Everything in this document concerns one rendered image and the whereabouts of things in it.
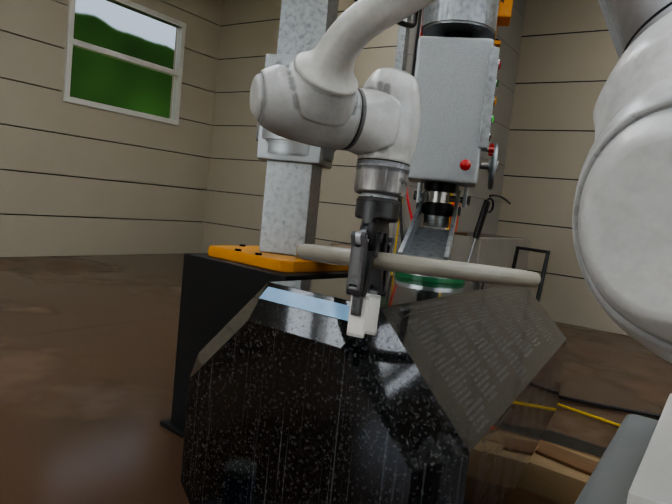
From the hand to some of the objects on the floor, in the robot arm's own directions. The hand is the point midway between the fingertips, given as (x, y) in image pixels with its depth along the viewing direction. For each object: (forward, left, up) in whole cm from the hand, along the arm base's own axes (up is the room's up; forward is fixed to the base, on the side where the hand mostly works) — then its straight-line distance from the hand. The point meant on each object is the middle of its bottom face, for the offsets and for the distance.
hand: (363, 316), depth 98 cm
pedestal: (+98, -112, -76) cm, 168 cm away
